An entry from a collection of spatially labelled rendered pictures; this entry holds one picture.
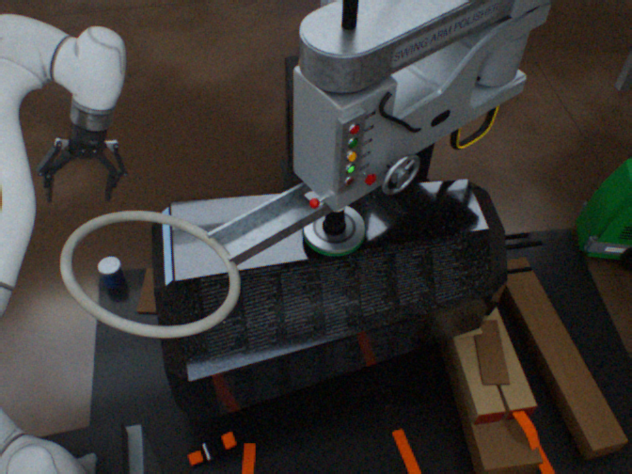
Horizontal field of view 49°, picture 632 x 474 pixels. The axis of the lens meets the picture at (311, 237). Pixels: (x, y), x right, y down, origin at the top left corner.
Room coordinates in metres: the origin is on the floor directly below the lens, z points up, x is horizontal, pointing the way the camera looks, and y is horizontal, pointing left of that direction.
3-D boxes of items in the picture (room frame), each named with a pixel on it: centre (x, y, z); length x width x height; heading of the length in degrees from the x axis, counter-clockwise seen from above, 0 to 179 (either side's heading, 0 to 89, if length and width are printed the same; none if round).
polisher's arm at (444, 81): (1.74, -0.39, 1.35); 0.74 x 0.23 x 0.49; 129
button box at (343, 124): (1.37, -0.10, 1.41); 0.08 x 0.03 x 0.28; 129
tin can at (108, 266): (1.86, 0.94, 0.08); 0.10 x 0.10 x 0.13
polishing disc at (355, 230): (1.51, -0.08, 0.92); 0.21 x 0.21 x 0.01
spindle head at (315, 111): (1.56, -0.14, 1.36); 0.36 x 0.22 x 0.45; 129
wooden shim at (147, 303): (1.81, 0.75, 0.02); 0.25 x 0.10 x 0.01; 179
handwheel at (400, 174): (1.49, -0.25, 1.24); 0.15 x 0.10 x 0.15; 129
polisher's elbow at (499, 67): (1.92, -0.59, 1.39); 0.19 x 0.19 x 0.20
